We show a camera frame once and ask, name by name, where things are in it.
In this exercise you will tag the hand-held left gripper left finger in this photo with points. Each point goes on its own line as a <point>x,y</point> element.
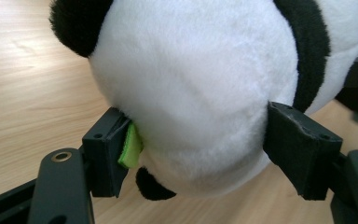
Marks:
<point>104,155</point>

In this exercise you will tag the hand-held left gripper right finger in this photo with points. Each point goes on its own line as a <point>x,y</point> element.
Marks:
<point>301,152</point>

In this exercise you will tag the black and white panda plush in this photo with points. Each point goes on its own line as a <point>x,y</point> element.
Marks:
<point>192,93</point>

